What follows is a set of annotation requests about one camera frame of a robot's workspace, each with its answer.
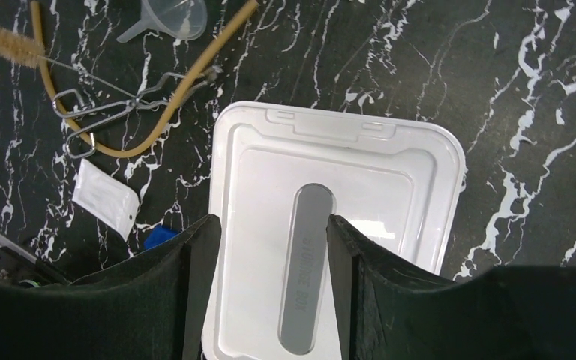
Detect small white plastic bag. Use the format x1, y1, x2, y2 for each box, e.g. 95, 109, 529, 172
72, 159, 140, 241

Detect clear plastic funnel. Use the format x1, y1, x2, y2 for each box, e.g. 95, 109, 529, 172
116, 0, 208, 44

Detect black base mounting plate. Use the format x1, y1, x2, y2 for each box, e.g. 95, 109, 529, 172
0, 247, 71, 288

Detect blue capped clear tube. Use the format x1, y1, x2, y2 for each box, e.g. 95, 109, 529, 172
143, 225, 179, 251

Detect white plastic box lid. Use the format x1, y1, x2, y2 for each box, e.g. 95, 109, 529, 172
202, 101, 466, 359

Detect brown bristle tube brush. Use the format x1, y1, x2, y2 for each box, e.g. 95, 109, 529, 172
0, 26, 133, 97

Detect metal crucible tongs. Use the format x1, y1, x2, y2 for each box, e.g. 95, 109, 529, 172
50, 64, 224, 160

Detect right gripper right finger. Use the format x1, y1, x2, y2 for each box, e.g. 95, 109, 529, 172
326, 215, 576, 359

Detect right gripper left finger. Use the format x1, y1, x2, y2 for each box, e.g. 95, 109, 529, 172
0, 214, 221, 359

